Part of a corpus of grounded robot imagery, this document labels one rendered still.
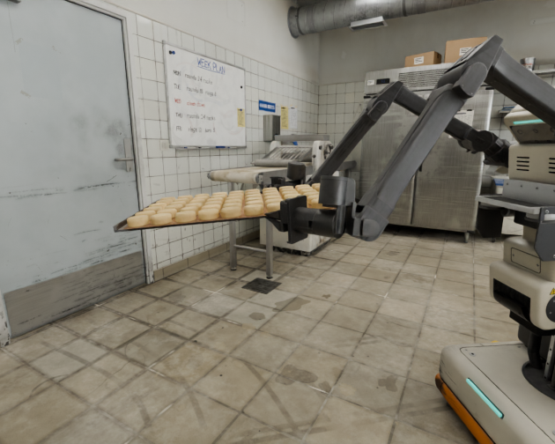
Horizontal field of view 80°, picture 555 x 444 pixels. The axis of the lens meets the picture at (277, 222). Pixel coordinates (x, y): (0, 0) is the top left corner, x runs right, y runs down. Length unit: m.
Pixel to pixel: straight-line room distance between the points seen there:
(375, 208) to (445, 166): 3.70
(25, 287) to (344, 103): 4.68
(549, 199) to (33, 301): 2.64
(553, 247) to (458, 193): 3.22
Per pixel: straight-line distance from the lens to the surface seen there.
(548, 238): 1.22
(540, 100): 0.98
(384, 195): 0.72
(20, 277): 2.56
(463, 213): 4.44
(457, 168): 4.39
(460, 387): 1.68
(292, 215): 0.73
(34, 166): 2.51
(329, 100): 5.72
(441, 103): 0.81
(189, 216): 0.83
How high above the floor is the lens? 1.14
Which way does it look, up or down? 13 degrees down
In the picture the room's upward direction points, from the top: straight up
